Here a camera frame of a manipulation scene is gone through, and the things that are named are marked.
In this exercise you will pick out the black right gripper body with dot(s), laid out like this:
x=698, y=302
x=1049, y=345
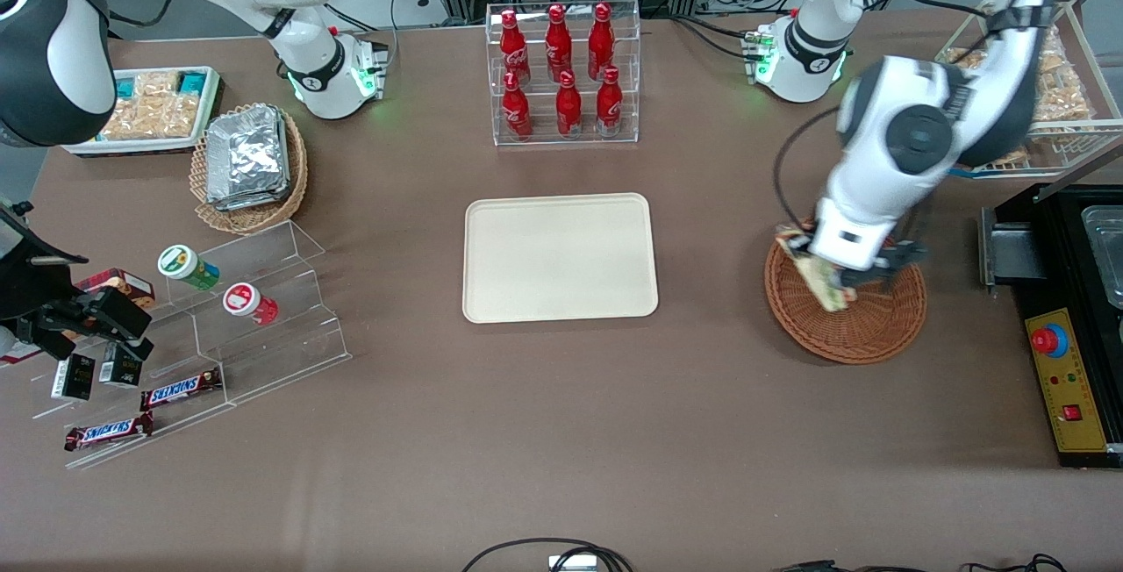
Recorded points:
x=31, y=287

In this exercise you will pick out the triangular sandwich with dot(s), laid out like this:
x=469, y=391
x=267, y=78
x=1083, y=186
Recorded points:
x=825, y=287

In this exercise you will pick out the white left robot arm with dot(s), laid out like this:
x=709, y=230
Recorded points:
x=921, y=129

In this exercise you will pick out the brown round wicker basket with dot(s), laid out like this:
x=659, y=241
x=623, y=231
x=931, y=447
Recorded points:
x=869, y=331

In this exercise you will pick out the white snack tray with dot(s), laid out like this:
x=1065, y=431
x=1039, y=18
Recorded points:
x=132, y=147

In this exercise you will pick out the light oval wicker basket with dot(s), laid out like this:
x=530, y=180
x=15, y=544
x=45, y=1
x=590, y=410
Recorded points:
x=250, y=219

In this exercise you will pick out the cream rectangular tray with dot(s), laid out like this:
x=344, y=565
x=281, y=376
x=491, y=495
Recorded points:
x=560, y=258

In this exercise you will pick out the brown chocolate box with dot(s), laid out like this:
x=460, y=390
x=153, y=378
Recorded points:
x=127, y=285

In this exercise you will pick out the small black box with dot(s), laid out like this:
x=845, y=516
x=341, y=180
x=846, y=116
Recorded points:
x=120, y=368
x=73, y=377

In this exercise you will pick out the green lidded snack cup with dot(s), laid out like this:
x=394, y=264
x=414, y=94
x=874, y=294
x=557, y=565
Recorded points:
x=184, y=265

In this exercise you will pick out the brown snickers bar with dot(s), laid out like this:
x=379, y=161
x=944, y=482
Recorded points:
x=107, y=432
x=180, y=390

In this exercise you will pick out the red lidded snack cup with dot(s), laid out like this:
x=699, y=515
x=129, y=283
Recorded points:
x=246, y=302

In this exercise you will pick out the clear acrylic step display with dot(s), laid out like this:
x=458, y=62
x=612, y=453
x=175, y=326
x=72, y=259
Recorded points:
x=281, y=353

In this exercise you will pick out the silver foil packet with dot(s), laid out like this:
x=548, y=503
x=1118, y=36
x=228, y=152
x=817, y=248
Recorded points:
x=246, y=151
x=254, y=202

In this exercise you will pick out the clear cracker packet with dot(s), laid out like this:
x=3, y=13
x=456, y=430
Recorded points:
x=153, y=117
x=156, y=83

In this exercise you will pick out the red emergency stop button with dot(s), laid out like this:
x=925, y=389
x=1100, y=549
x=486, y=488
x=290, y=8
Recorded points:
x=1048, y=340

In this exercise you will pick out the clear fried snack packet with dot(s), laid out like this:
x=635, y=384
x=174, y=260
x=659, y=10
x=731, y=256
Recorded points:
x=961, y=55
x=1057, y=54
x=1066, y=103

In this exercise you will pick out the black appliance with yellow panel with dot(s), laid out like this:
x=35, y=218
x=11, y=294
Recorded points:
x=1075, y=396

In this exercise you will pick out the steel pan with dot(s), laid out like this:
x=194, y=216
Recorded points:
x=1105, y=256

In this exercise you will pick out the red cola bottle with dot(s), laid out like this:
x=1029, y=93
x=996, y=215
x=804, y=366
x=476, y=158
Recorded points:
x=601, y=41
x=516, y=111
x=568, y=109
x=514, y=50
x=558, y=41
x=610, y=105

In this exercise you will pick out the clear acrylic bottle rack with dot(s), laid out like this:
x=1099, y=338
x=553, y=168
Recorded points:
x=566, y=140

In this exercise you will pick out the small white device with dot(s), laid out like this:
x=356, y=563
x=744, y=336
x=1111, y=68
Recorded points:
x=572, y=564

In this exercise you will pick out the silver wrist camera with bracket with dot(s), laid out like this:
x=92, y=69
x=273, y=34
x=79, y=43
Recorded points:
x=904, y=256

